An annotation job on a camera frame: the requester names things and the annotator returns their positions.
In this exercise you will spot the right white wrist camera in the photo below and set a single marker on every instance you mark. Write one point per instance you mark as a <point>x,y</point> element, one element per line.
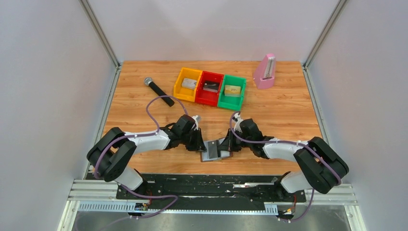
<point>237,120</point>

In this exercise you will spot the silver card in yellow bin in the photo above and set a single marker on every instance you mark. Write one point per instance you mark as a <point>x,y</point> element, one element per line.
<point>189,83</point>

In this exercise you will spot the green plastic bin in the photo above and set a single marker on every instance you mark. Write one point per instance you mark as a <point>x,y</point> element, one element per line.
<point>232,103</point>

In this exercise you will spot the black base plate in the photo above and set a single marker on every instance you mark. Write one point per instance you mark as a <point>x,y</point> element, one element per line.
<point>219,192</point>

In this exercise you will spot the yellow plastic bin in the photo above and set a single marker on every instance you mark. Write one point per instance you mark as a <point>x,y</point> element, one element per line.
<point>183,93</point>

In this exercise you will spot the red plastic bin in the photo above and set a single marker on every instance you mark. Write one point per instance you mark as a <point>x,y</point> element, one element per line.
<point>206,97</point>

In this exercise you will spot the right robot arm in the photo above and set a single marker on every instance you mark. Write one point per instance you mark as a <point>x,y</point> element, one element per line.
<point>321,168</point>

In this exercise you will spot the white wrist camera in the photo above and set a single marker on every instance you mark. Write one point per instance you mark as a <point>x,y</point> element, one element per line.
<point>237,120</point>
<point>197,119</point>

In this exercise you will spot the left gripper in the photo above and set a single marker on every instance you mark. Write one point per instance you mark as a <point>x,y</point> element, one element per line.
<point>198,145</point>

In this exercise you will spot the black microphone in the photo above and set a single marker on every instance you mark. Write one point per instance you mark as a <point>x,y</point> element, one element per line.
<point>149,82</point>

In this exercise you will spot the gold card in green bin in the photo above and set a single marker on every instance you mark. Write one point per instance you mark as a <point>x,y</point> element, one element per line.
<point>232,91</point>

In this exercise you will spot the black card in red bin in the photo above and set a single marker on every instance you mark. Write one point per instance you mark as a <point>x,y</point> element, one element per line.
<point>211,86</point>

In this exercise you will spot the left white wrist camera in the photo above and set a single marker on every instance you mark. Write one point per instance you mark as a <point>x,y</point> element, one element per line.
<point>197,119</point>

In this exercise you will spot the pink metronome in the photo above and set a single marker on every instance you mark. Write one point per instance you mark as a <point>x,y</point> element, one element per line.
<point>264,75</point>

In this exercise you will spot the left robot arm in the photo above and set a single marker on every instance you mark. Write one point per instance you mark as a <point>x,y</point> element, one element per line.
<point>110,156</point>

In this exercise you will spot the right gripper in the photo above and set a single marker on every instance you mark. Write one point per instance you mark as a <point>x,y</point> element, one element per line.
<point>228,144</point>

